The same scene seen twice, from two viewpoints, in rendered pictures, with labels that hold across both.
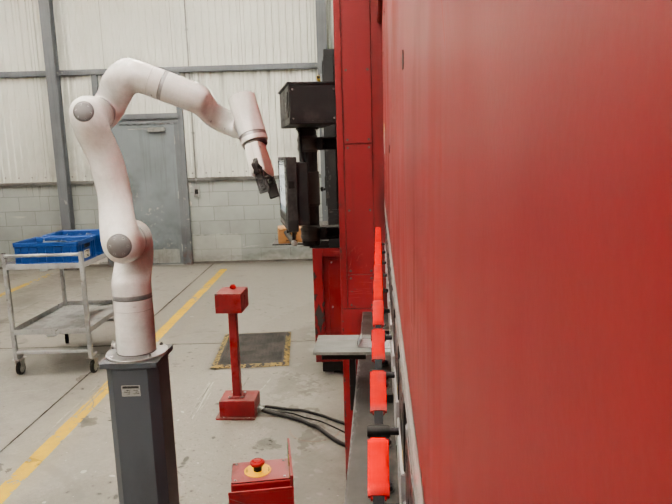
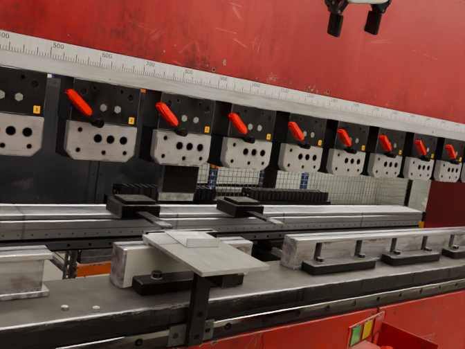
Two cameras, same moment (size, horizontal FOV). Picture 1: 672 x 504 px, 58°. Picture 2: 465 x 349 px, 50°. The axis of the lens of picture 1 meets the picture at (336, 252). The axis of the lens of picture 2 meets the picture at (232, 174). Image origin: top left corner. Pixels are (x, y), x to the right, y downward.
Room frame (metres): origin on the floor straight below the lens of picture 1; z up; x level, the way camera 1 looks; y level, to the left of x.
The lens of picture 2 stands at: (2.59, 0.79, 1.32)
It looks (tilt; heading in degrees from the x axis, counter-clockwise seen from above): 7 degrees down; 228
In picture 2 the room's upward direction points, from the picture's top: 8 degrees clockwise
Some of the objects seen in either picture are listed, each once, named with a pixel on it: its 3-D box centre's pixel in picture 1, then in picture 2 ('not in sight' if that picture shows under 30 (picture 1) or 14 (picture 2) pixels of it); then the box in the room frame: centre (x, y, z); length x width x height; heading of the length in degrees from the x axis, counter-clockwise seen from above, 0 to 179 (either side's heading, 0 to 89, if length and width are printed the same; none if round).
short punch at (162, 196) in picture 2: not in sight; (178, 181); (1.87, -0.20, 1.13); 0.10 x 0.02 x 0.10; 176
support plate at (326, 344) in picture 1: (355, 344); (203, 251); (1.89, -0.06, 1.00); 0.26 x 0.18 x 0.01; 86
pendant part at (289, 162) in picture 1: (294, 192); not in sight; (3.09, 0.21, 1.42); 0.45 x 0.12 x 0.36; 10
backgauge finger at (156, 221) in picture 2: not in sight; (144, 211); (1.86, -0.37, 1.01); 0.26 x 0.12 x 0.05; 86
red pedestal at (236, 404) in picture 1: (234, 350); not in sight; (3.59, 0.65, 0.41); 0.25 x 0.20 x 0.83; 86
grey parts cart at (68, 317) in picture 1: (73, 300); not in sight; (4.81, 2.17, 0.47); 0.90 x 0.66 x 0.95; 179
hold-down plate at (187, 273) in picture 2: (384, 379); (191, 280); (1.84, -0.14, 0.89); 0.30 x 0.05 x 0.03; 176
